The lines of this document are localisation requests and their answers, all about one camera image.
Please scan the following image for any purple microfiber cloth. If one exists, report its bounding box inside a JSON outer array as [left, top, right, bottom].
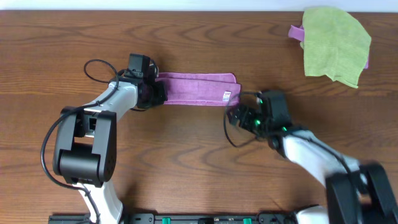
[[157, 72, 241, 106]]

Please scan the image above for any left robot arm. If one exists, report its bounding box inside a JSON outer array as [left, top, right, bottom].
[[45, 54, 167, 223]]

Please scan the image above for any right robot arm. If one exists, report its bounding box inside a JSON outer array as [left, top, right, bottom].
[[223, 90, 397, 223]]

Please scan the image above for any green microfiber cloth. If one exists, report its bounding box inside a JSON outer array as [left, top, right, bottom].
[[301, 7, 372, 88]]

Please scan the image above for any left black cable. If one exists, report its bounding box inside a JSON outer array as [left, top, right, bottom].
[[40, 58, 159, 224]]

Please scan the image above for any black cable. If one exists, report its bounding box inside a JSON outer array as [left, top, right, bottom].
[[40, 58, 159, 224], [222, 91, 358, 194]]

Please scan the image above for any right black cable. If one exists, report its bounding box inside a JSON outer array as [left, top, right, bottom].
[[222, 91, 358, 194]]

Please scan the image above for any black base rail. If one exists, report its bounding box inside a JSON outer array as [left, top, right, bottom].
[[48, 212, 299, 224]]

